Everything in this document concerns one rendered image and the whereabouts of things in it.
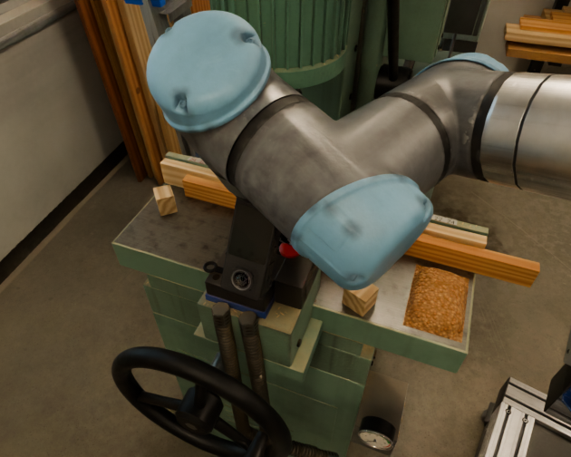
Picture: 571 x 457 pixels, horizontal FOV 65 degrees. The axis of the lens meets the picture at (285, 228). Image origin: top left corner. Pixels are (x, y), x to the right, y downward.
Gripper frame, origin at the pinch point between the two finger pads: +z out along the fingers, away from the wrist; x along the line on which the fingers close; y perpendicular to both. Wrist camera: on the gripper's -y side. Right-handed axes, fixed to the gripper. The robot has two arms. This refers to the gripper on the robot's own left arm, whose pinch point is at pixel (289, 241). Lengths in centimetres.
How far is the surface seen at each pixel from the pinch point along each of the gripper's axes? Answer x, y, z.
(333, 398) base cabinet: -9.1, -20.0, 36.7
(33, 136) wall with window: 138, 32, 88
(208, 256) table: 16.2, -3.2, 14.3
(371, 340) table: -13.2, -8.2, 16.4
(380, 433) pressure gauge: -18.5, -22.0, 27.6
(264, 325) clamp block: 0.4, -11.3, 2.9
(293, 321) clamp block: -3.0, -9.5, 3.8
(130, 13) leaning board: 110, 88, 76
